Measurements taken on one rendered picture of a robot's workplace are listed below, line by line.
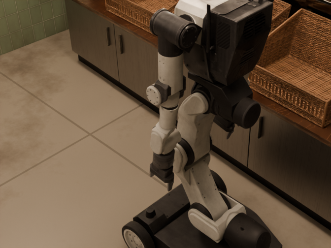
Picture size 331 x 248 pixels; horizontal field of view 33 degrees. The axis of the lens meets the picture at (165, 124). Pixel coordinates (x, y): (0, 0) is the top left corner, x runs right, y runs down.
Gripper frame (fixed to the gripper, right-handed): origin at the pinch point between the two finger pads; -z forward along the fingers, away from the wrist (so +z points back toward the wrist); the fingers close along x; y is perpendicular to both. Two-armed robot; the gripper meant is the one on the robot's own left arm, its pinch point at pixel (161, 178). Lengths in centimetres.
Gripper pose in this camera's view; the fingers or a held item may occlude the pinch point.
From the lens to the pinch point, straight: 244.3
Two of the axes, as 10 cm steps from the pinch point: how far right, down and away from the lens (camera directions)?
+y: -6.9, 4.6, -5.5
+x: -7.2, -5.2, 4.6
